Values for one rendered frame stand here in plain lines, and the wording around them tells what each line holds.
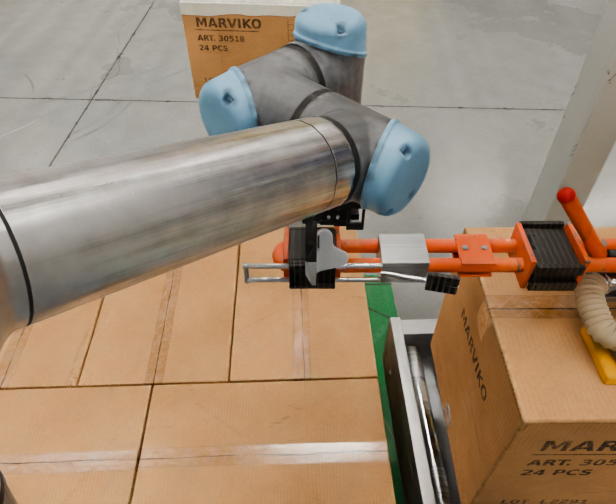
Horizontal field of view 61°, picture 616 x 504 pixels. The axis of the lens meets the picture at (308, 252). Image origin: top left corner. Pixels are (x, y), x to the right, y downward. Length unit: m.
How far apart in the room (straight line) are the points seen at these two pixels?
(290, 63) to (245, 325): 1.11
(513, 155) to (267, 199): 2.99
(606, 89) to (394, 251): 1.29
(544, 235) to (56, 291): 0.72
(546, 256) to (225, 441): 0.88
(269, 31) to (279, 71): 1.70
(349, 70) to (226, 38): 1.70
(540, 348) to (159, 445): 0.91
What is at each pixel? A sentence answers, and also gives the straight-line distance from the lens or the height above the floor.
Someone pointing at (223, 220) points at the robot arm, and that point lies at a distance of 0.32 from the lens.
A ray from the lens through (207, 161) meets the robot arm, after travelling 0.32.
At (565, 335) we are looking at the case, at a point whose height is 1.09.
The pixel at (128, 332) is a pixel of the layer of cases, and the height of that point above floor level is 0.54.
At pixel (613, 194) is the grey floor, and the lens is 3.23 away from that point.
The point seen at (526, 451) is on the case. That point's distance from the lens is 0.93.
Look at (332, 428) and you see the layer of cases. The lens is 1.38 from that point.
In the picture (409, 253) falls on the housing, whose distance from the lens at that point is 0.78.
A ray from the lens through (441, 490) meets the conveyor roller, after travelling 1.35.
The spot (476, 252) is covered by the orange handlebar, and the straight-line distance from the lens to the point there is 0.81.
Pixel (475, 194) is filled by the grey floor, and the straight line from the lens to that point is 2.94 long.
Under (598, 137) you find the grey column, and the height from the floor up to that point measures 0.79.
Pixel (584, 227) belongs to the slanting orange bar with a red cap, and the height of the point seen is 1.28.
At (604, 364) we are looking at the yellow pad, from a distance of 0.91.
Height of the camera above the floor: 1.78
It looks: 46 degrees down
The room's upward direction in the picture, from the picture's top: straight up
